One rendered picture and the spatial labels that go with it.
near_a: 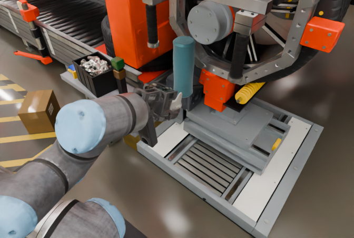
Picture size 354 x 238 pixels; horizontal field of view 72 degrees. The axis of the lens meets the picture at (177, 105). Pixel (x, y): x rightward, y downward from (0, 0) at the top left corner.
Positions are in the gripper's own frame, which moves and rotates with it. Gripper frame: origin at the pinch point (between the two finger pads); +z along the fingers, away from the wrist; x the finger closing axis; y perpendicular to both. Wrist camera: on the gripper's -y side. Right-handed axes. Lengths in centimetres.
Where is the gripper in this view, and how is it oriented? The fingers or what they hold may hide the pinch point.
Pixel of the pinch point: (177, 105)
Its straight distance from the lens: 74.0
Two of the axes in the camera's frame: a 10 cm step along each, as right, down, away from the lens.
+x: -8.1, -3.9, 4.2
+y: 2.6, -9.0, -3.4
